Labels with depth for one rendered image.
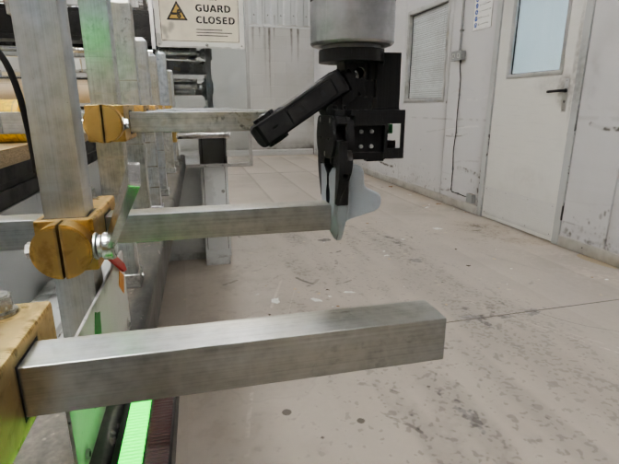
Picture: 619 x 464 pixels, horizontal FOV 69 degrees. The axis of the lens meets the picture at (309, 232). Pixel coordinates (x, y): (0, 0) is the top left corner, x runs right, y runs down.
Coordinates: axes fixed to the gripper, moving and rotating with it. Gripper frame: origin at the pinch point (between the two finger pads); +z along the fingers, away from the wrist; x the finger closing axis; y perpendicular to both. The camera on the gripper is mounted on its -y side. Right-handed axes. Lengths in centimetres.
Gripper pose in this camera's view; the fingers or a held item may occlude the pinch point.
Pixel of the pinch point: (331, 229)
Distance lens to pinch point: 53.8
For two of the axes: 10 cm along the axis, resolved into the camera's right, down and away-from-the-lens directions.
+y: 9.7, -0.7, 2.2
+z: 0.1, 9.6, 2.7
